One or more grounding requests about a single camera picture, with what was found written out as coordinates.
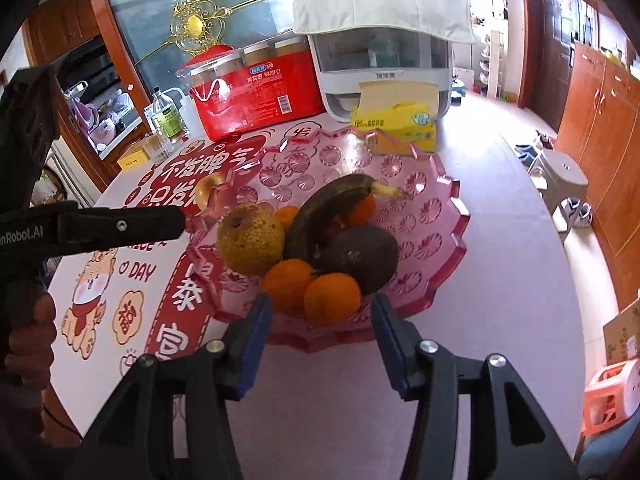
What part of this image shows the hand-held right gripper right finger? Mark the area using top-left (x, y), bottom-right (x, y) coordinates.
top-left (371, 292), bottom-right (583, 480)

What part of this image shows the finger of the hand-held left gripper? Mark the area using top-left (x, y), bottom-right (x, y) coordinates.
top-left (55, 201), bottom-right (187, 261)

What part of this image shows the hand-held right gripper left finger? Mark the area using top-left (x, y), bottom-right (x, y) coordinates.
top-left (65, 292), bottom-right (273, 480)

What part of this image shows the large orange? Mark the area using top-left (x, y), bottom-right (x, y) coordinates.
top-left (261, 258), bottom-right (316, 316)
top-left (304, 271), bottom-right (362, 327)

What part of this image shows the dark green avocado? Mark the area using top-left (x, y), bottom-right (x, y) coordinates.
top-left (314, 225), bottom-right (400, 296)

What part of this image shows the large yellow pear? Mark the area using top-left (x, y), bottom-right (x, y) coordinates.
top-left (217, 203), bottom-right (286, 276)

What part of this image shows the pink plastic fruit plate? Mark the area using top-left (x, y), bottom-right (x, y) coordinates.
top-left (185, 127), bottom-right (471, 353)

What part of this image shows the small orange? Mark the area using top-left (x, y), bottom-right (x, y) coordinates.
top-left (345, 192), bottom-right (377, 227)
top-left (274, 205), bottom-right (301, 233)

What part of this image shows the overripe dark banana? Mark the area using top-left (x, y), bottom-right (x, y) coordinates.
top-left (284, 174), bottom-right (416, 261)

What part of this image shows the person's left hand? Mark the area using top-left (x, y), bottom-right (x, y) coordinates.
top-left (5, 292), bottom-right (58, 390)

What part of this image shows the yellow cardboard box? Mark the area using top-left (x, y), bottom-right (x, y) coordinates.
top-left (117, 142), bottom-right (151, 171)

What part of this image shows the clear glass cup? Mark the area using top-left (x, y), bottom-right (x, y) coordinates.
top-left (142, 132), bottom-right (176, 163)

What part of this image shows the wooden sideboard shelf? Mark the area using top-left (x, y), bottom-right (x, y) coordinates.
top-left (22, 0), bottom-right (151, 196)

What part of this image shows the green label bottle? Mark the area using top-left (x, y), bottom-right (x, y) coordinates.
top-left (150, 87), bottom-right (186, 141)

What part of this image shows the white plastic jug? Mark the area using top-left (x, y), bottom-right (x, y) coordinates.
top-left (170, 87), bottom-right (207, 140)

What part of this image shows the red gift box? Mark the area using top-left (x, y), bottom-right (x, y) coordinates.
top-left (175, 35), bottom-right (326, 142)

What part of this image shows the glass door with gold ornament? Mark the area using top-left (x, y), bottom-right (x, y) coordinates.
top-left (85, 0), bottom-right (301, 111)

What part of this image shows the pink plastic stool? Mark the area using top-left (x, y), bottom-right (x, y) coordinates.
top-left (580, 360), bottom-right (640, 436)

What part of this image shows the yellow tissue pack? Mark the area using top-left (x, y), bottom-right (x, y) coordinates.
top-left (350, 102), bottom-right (436, 153)

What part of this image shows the pair of white sneakers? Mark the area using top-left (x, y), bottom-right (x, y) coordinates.
top-left (560, 197), bottom-right (593, 228)

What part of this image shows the brown cardboard box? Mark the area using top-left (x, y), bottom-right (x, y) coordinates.
top-left (602, 300), bottom-right (640, 366)

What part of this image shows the grey plastic stool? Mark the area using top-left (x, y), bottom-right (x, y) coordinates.
top-left (530, 149), bottom-right (590, 221)

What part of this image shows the white countertop appliance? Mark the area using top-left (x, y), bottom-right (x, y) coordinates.
top-left (307, 27), bottom-right (456, 123)

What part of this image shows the orange wooden wardrobe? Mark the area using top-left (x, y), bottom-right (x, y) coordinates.
top-left (555, 42), bottom-right (640, 311)

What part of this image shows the white shoe rack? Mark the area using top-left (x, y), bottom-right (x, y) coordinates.
top-left (480, 30), bottom-right (503, 101)

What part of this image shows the brown wooden door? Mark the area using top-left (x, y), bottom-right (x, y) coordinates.
top-left (520, 0), bottom-right (576, 131)

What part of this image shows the white cloth cover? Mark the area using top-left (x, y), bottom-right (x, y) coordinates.
top-left (292, 0), bottom-right (476, 46)

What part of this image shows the black cable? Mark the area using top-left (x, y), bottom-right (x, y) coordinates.
top-left (42, 405), bottom-right (81, 441)

